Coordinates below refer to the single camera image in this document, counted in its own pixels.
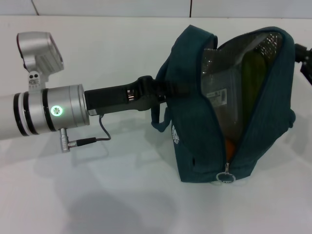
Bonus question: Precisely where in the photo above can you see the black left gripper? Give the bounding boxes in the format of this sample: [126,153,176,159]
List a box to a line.
[84,76,203,117]

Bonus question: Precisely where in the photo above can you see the dark teal insulated lunch bag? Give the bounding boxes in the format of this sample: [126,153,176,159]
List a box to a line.
[151,24,297,186]

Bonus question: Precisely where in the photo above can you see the green cucumber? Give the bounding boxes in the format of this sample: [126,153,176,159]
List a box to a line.
[240,51,267,100]

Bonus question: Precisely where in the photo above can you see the yellow pear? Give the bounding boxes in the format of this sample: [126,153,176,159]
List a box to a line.
[224,139,236,162]

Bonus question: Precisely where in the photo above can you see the silver connector plug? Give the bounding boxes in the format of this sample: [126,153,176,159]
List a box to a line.
[59,127,78,150]

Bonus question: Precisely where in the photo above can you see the grey cable with black plug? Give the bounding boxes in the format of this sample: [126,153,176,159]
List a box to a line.
[76,114,112,148]

